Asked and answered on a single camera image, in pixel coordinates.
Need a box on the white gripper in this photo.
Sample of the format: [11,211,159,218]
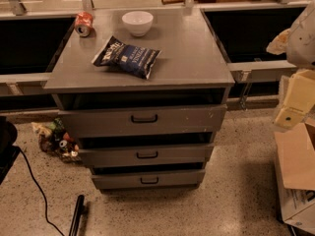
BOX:
[266,29,315,130]

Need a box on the grey bottom drawer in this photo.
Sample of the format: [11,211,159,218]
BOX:
[92,169,206,190]

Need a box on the grey drawer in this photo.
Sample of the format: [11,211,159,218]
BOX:
[79,144,214,168]
[92,169,206,190]
[59,105,226,139]

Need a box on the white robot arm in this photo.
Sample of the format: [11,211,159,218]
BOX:
[266,0,315,129]

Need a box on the grey top drawer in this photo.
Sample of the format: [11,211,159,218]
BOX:
[59,105,226,139]

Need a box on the grey drawer cabinet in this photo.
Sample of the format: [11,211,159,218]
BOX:
[42,7,236,193]

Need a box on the grey middle drawer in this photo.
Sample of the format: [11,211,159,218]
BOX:
[79,144,214,168]

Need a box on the cardboard box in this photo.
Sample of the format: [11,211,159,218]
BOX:
[275,118,315,234]

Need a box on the blue chip bag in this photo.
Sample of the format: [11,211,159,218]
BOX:
[92,36,160,80]

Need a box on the white ceramic bowl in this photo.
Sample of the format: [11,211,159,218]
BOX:
[122,11,154,36]

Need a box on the crushed orange soda can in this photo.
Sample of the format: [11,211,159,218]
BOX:
[75,12,94,37]

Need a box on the black bar on floor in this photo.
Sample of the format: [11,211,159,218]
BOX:
[68,195,85,236]

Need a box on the black device at left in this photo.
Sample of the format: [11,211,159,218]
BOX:
[0,116,20,185]

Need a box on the grey metal rail frame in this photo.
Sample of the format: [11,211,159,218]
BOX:
[1,0,309,111]

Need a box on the black cable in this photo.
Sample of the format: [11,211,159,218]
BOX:
[18,147,66,236]

